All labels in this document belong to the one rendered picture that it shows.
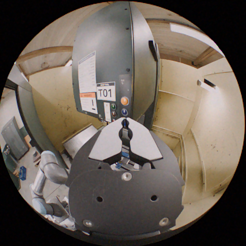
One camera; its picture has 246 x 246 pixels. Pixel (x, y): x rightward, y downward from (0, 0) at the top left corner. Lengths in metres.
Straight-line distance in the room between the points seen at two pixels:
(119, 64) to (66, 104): 1.32
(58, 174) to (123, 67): 0.51
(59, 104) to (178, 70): 2.01
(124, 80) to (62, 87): 1.31
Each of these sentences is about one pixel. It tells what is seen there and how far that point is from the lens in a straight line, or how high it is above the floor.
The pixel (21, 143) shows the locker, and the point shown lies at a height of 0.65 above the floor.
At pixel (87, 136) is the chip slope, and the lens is 1.68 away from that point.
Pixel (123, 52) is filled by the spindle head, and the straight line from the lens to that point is 0.26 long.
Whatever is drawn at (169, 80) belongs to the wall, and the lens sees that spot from 1.25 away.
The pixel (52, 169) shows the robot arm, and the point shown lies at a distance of 0.43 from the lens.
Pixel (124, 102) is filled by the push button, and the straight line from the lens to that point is 0.23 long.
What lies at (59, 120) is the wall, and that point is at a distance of 1.48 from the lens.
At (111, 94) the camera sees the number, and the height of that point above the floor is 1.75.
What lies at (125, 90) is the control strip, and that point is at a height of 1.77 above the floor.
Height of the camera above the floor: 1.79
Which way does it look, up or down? 32 degrees down
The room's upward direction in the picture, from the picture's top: straight up
